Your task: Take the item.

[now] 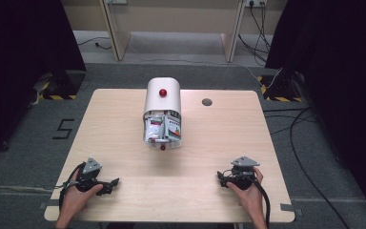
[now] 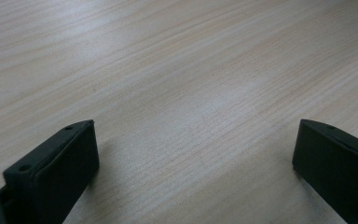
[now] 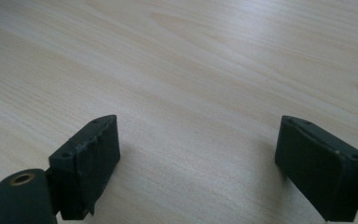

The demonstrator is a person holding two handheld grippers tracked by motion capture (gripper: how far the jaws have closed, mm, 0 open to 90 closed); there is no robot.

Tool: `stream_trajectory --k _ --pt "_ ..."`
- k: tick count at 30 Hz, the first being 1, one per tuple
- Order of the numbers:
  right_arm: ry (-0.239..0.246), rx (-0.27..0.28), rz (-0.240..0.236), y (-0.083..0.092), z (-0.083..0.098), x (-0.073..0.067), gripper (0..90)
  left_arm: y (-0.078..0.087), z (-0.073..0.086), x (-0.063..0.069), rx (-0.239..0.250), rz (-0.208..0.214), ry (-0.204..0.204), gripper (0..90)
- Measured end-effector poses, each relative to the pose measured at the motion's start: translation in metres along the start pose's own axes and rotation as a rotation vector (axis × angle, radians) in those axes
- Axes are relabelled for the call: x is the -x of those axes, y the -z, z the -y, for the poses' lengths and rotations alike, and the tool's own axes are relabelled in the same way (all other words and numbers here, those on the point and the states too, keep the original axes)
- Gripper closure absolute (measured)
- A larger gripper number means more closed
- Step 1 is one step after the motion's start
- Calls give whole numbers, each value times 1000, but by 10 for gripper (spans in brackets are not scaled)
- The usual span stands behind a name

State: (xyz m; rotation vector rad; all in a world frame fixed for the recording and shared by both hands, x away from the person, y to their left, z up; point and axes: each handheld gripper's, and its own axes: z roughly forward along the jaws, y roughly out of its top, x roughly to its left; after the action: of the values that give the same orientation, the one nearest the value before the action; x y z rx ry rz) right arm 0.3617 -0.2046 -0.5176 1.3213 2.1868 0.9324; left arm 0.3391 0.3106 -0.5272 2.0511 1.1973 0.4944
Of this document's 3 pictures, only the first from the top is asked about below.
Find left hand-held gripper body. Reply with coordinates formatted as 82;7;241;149
75;156;114;194

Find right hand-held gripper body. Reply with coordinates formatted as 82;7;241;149
220;155;261;192

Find person's left hand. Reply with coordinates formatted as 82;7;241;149
59;177;104;221

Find person's right hand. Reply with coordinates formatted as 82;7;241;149
226;167;265;220

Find grey tape piece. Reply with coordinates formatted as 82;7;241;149
279;202;303;218

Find black tape floor number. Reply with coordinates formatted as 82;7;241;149
51;118;76;140

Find white red-print packet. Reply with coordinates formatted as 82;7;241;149
145;115;166;142

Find white packet with colourful print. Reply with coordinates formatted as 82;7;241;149
164;114;182;140

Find white storage box red knobs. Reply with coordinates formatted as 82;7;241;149
142;76;183;152

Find stand base with hazard tape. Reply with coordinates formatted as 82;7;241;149
256;73;303;103
38;71;87;101

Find black curtain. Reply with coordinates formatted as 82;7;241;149
264;0;366;220
0;0;88;166

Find left hand-held gripper black cable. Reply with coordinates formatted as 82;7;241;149
57;161;87;212

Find hand-held gripper black cable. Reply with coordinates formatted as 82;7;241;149
57;161;87;212
249;177;272;229

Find right hand-held gripper black cable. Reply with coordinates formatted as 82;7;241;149
249;177;272;229

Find long black floor cable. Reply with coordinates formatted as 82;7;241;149
289;107;352;229

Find thin black floor cables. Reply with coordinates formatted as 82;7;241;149
262;107;319;135

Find black cable with plug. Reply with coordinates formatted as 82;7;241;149
77;35;112;52

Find black power cables bundle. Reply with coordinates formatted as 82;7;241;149
237;2;273;64

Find light wooden desk frame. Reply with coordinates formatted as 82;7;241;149
98;0;248;64

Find white wall power strip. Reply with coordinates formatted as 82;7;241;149
245;0;269;8

